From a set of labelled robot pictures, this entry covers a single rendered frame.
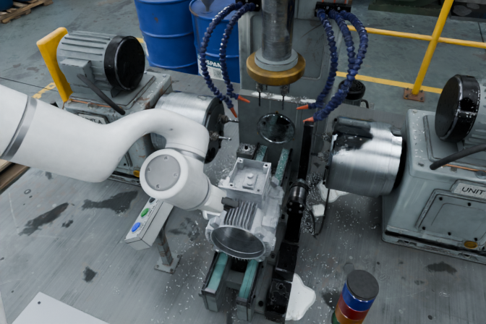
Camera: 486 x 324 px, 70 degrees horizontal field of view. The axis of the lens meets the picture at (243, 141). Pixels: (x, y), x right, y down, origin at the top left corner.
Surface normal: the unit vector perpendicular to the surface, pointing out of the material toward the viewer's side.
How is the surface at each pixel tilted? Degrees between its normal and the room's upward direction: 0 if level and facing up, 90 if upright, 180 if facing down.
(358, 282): 0
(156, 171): 30
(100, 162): 75
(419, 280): 0
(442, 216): 90
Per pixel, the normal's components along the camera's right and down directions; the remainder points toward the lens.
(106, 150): 0.71, -0.02
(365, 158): -0.22, -0.03
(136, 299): -0.03, -0.74
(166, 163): -0.15, -0.33
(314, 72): -0.29, 0.65
